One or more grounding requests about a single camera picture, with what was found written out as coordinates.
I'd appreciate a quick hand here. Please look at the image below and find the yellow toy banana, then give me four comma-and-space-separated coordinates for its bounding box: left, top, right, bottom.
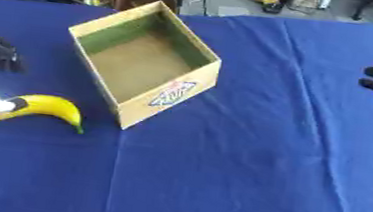
0, 89, 91, 136

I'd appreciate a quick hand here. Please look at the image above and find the tan cardboard box green inside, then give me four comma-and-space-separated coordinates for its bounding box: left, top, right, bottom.
56, 0, 230, 140

